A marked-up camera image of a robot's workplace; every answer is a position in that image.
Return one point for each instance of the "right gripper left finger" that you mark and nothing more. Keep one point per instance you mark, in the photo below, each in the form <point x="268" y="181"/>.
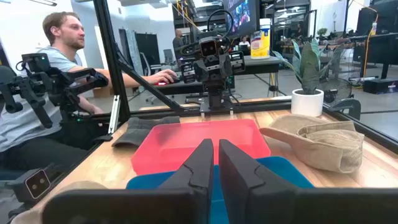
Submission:
<point x="186" y="199"/>

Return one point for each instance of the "blue plastic tray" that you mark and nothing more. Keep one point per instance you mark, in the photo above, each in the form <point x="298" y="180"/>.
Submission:
<point x="280" y="169"/>

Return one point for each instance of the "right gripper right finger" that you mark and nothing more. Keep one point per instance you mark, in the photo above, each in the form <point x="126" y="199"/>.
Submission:
<point x="248" y="193"/>

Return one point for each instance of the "yellow wipes canister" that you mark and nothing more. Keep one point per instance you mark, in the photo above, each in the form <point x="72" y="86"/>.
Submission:
<point x="260" y="39"/>

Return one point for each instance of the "dark grey cap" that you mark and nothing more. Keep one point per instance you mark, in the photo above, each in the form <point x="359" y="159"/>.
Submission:
<point x="140" y="130"/>

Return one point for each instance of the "person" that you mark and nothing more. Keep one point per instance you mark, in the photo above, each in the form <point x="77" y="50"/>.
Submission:
<point x="244" y="42"/>
<point x="59" y="62"/>
<point x="178" y="42"/>

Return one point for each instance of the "red plastic tray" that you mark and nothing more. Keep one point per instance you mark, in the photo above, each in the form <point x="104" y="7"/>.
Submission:
<point x="186" y="146"/>

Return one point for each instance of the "black computer mouse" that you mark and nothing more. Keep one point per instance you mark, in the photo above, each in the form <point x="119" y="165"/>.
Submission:
<point x="169" y="81"/>

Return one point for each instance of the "black floor fan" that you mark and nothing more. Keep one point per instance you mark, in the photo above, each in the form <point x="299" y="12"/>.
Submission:
<point x="337" y="90"/>

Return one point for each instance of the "grey office chair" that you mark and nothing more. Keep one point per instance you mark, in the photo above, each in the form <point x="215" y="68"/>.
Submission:
<point x="146" y="63"/>

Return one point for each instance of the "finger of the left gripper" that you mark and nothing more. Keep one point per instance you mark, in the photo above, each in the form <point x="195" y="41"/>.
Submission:
<point x="201" y="70"/>
<point x="225" y="65"/>

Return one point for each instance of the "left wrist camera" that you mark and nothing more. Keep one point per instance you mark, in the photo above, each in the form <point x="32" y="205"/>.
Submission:
<point x="208" y="48"/>

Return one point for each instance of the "black equipment box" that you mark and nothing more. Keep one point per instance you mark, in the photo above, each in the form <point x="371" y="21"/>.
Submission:
<point x="381" y="85"/>

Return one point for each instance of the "green plant in white pot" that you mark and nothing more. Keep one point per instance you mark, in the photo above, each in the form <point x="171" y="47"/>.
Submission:
<point x="308" y="99"/>

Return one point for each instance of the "black table-level camera box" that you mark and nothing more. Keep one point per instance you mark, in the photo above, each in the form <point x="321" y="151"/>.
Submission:
<point x="37" y="184"/>

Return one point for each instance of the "black desk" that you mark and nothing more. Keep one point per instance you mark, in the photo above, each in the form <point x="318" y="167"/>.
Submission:
<point x="264" y="63"/>

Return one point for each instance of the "silver metal bracket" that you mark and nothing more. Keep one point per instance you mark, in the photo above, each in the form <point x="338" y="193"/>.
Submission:
<point x="114" y="113"/>

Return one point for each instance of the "large display screen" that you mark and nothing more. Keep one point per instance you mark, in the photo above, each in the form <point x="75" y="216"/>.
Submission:
<point x="241" y="15"/>

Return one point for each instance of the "beige cap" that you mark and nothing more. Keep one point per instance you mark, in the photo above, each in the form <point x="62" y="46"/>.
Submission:
<point x="326" y="149"/>
<point x="84" y="186"/>

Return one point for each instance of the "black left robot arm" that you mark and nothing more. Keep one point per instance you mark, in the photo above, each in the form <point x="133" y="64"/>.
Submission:
<point x="216" y="96"/>

